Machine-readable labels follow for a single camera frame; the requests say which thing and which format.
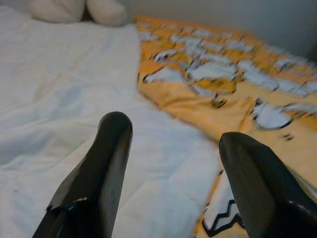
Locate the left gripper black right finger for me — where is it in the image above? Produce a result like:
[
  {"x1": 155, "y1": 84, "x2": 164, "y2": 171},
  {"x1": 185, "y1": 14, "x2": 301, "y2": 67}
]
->
[{"x1": 219, "y1": 131, "x2": 317, "y2": 238}]

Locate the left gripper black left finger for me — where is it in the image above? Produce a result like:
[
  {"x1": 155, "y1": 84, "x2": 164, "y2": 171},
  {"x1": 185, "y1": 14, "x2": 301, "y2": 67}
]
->
[{"x1": 32, "y1": 111, "x2": 133, "y2": 238}]

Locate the white quilted mattress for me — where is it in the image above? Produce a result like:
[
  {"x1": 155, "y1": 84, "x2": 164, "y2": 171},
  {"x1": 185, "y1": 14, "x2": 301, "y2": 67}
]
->
[{"x1": 0, "y1": 6, "x2": 223, "y2": 238}]

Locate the yellow egg cartoon blanket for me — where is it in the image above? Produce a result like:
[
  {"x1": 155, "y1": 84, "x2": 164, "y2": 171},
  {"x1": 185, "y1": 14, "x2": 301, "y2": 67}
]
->
[{"x1": 133, "y1": 16, "x2": 317, "y2": 238}]

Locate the white plush toy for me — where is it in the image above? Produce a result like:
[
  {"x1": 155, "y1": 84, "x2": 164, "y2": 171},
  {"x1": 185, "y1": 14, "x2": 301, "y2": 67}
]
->
[{"x1": 28, "y1": 0, "x2": 127, "y2": 27}]

